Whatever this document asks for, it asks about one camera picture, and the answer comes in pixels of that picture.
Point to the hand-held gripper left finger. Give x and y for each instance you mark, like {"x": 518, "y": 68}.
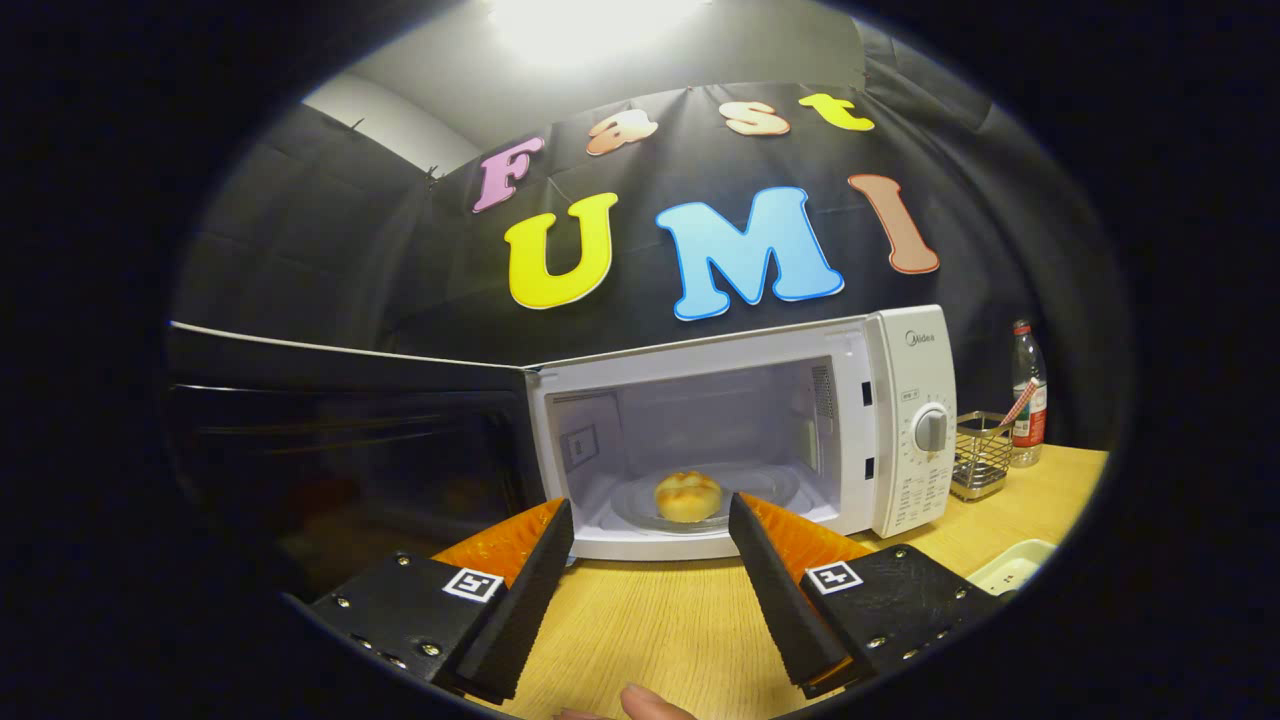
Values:
{"x": 525, "y": 600}

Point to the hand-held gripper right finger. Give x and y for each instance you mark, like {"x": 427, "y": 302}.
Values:
{"x": 785, "y": 600}

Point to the golden round bread bun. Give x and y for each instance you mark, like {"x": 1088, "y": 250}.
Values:
{"x": 688, "y": 497}

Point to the white microwave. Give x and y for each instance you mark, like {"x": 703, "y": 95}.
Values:
{"x": 905, "y": 460}

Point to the glass microwave turntable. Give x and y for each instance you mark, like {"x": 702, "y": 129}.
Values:
{"x": 760, "y": 490}

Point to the white square plate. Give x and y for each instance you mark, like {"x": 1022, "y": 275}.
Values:
{"x": 1015, "y": 568}

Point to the clear plastic water bottle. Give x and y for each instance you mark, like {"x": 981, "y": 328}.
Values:
{"x": 1030, "y": 420}

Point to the red checked straw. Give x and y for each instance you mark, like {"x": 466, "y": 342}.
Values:
{"x": 1020, "y": 402}

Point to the bright ceiling light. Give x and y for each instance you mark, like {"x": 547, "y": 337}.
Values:
{"x": 590, "y": 25}

